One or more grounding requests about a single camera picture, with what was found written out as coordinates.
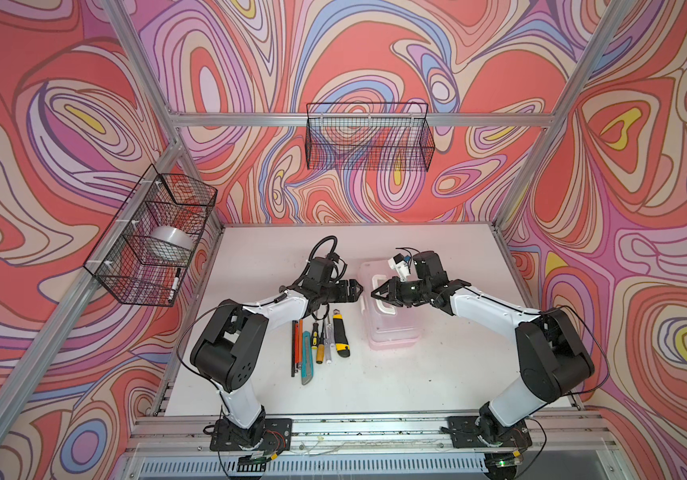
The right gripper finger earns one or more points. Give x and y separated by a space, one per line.
388 298
391 285

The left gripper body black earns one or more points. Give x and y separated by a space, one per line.
334 293

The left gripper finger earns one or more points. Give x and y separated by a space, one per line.
350 297
353 287

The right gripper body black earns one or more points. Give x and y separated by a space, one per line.
413 291

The pink plastic tool box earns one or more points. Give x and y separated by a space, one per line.
388 327

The black yellow box cutter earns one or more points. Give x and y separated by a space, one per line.
340 335

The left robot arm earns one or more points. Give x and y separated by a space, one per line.
228 349

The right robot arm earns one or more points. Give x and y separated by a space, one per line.
552 358

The black yellow screwdriver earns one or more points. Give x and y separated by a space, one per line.
315 336

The teal utility knife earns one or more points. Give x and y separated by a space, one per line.
308 359

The marker pen in basket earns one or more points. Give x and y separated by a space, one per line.
175 285

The silver tape roll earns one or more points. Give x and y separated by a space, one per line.
173 236

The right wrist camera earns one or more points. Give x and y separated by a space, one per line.
401 264

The amber handled screwdriver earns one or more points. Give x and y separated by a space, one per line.
321 348

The back wall wire basket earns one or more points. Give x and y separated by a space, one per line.
369 136

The wall wire basket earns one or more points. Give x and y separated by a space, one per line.
369 136
136 269

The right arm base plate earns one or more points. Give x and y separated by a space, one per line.
485 432

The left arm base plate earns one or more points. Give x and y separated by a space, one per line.
273 435

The left wall wire basket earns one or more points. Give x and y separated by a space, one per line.
136 269

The aluminium front rail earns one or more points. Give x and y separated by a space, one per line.
559 429

